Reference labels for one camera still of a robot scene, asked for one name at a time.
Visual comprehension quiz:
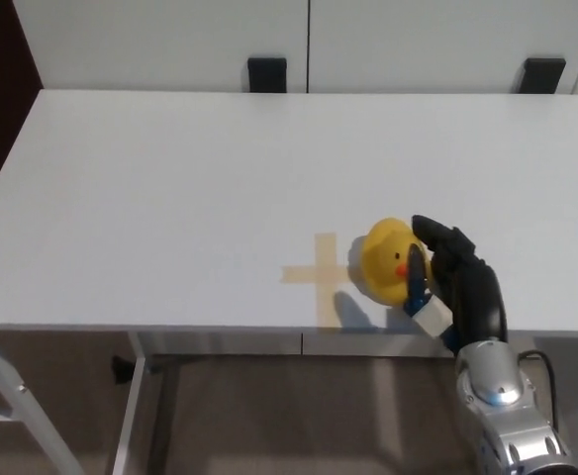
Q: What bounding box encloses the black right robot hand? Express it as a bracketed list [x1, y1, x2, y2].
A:
[402, 213, 511, 356]

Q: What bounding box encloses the short beige tape strip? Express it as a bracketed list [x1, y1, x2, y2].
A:
[279, 264, 350, 287]

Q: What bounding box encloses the yellow rubber duck toy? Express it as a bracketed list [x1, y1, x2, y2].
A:
[362, 217, 436, 307]

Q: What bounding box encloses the white desk leg with hook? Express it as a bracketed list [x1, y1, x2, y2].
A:
[0, 330, 85, 475]

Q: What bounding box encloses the small black floor object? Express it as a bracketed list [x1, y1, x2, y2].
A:
[110, 354, 135, 387]

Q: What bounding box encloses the long beige tape strip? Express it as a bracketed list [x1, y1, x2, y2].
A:
[313, 232, 342, 330]

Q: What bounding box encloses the black rectangular bracket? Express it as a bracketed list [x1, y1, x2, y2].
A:
[245, 56, 289, 94]
[518, 57, 567, 96]

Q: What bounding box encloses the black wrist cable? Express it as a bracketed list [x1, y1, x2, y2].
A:
[516, 349, 563, 432]

